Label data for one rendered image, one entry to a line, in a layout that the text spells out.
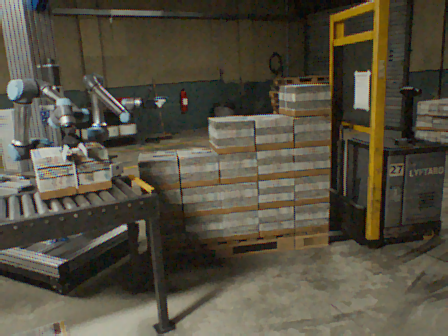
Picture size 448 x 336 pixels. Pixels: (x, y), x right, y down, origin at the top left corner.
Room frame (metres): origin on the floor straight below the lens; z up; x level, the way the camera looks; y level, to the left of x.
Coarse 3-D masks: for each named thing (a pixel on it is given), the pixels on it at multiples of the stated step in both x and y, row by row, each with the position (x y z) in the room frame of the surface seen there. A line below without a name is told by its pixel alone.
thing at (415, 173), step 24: (360, 144) 3.24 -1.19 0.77; (384, 144) 3.04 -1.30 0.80; (408, 144) 3.05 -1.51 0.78; (432, 144) 2.96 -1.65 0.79; (360, 168) 3.24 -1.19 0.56; (384, 168) 2.88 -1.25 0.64; (408, 168) 2.87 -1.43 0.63; (432, 168) 2.90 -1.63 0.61; (360, 192) 3.22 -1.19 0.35; (384, 192) 2.87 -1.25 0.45; (408, 192) 2.87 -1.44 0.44; (432, 192) 2.91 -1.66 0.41; (384, 216) 2.85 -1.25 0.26; (408, 216) 2.87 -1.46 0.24; (432, 216) 2.91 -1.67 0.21; (384, 240) 2.86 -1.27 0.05
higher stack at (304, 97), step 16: (288, 96) 3.02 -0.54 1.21; (304, 96) 2.90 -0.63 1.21; (320, 96) 2.92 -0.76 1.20; (304, 128) 2.89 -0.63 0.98; (320, 128) 2.91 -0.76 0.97; (304, 160) 2.90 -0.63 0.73; (320, 160) 2.92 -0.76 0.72; (304, 176) 2.92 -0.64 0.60; (320, 176) 2.91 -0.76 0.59; (304, 192) 2.90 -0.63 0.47; (320, 192) 2.92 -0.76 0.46; (304, 208) 2.89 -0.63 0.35; (320, 208) 2.91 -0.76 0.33; (304, 224) 2.89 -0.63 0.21; (320, 224) 2.92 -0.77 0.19; (304, 240) 2.89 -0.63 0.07; (320, 240) 2.92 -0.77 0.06
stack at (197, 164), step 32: (160, 160) 2.72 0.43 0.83; (192, 160) 2.76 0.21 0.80; (224, 160) 2.80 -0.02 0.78; (256, 160) 2.85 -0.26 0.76; (288, 160) 2.88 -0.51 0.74; (160, 192) 2.71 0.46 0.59; (192, 192) 2.75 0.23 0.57; (224, 192) 2.79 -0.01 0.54; (256, 192) 2.83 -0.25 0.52; (288, 192) 2.88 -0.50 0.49; (160, 224) 2.72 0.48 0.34; (192, 224) 2.75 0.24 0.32; (224, 224) 2.79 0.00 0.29; (256, 224) 2.83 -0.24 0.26; (288, 224) 2.87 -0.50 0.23; (224, 256) 2.79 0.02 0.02
